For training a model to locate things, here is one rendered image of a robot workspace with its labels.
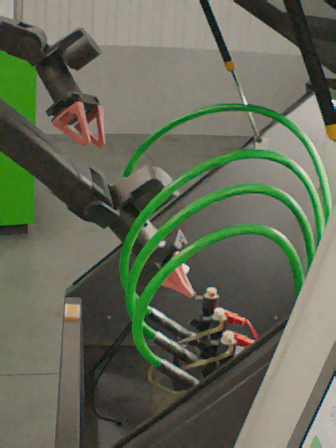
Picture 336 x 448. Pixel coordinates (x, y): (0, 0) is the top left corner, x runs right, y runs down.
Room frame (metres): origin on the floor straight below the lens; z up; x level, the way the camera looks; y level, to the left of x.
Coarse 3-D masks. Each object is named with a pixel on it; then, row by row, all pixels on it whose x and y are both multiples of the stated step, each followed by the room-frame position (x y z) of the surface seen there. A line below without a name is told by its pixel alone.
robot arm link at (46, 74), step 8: (48, 56) 1.31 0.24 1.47; (56, 56) 1.32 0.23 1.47; (40, 64) 1.31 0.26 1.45; (48, 64) 1.30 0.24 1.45; (56, 64) 1.30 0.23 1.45; (64, 64) 1.32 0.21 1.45; (40, 72) 1.31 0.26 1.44; (48, 72) 1.29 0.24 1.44; (56, 72) 1.29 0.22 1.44; (64, 72) 1.30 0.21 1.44; (48, 80) 1.29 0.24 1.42
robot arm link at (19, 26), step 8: (0, 16) 1.31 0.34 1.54; (0, 24) 1.28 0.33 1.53; (8, 24) 1.28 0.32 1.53; (16, 24) 1.30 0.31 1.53; (24, 24) 1.33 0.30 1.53; (0, 32) 1.28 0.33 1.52; (8, 32) 1.28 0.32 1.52; (16, 32) 1.28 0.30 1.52; (24, 32) 1.28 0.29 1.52; (32, 32) 1.28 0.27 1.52; (40, 32) 1.32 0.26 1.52; (0, 40) 1.28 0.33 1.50; (8, 40) 1.28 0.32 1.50; (16, 40) 1.28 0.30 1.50; (40, 40) 1.28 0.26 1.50; (0, 48) 1.28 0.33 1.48; (8, 48) 1.28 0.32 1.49; (16, 48) 1.28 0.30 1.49; (16, 56) 1.28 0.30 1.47
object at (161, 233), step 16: (224, 192) 0.90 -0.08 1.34; (240, 192) 0.90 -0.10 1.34; (256, 192) 0.91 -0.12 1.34; (272, 192) 0.91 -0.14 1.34; (192, 208) 0.90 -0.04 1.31; (176, 224) 0.89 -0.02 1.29; (304, 224) 0.92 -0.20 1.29; (160, 240) 0.89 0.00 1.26; (304, 240) 0.92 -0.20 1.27; (144, 256) 0.89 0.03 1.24; (128, 288) 0.89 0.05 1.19; (128, 304) 0.89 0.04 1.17; (160, 336) 0.89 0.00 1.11; (176, 352) 0.89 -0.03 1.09
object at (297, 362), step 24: (312, 264) 0.72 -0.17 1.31; (312, 288) 0.70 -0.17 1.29; (312, 312) 0.67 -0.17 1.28; (288, 336) 0.71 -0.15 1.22; (312, 336) 0.64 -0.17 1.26; (288, 360) 0.67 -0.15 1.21; (312, 360) 0.62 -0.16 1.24; (264, 384) 0.71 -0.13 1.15; (288, 384) 0.65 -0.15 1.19; (312, 384) 0.60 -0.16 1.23; (264, 408) 0.68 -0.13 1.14; (288, 408) 0.62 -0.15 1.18; (240, 432) 0.71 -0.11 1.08; (264, 432) 0.65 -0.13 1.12; (288, 432) 0.60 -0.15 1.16
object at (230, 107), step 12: (204, 108) 1.15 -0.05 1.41; (216, 108) 1.14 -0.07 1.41; (228, 108) 1.14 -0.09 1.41; (240, 108) 1.13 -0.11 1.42; (252, 108) 1.13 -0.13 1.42; (264, 108) 1.13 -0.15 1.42; (180, 120) 1.16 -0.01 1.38; (276, 120) 1.12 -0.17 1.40; (288, 120) 1.11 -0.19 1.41; (156, 132) 1.17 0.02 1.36; (300, 132) 1.11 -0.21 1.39; (144, 144) 1.18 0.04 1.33; (312, 144) 1.10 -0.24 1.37; (132, 156) 1.18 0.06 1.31; (312, 156) 1.10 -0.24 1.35; (132, 168) 1.18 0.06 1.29; (324, 180) 1.09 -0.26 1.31; (324, 192) 1.09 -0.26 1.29; (324, 204) 1.09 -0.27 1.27
